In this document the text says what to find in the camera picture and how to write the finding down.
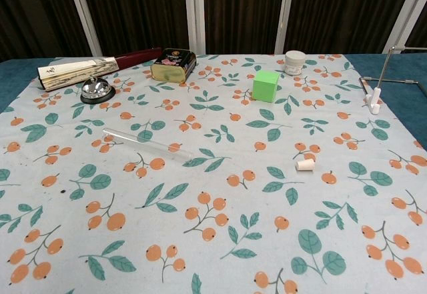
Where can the fruit and leaf print tablecloth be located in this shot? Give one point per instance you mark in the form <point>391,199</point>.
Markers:
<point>213,207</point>

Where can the small white stopper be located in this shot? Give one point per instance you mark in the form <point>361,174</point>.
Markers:
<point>305,165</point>

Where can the white plastic clip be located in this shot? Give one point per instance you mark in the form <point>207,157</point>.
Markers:
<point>374,102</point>

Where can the metal rod stand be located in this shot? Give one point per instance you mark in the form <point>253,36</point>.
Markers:
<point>384,66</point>

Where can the white framed dark folding screen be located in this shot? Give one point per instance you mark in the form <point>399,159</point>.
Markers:
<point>240,7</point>

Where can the small white jar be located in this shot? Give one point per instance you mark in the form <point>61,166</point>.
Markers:
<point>295,62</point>

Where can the clear glass test tube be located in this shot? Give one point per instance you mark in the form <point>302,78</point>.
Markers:
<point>146,142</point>

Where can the silver call bell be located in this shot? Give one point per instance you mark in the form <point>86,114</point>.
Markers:
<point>96,90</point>

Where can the green cube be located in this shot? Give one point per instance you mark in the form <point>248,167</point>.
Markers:
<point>265,87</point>

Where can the black and gold tin box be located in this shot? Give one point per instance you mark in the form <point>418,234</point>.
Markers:
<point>170,64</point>

